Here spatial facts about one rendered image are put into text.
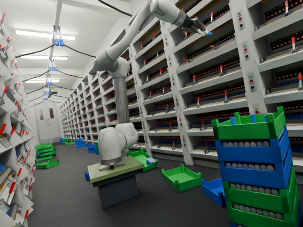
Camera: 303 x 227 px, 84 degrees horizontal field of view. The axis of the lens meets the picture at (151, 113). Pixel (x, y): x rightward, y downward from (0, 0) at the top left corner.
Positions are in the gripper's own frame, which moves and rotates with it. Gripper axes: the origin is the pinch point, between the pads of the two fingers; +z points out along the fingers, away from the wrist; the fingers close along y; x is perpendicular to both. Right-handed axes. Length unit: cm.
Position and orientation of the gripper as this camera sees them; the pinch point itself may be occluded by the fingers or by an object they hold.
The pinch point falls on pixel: (203, 31)
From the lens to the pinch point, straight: 134.4
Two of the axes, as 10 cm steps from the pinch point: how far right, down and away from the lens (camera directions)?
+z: 8.4, 1.1, 5.4
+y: 5.5, -1.0, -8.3
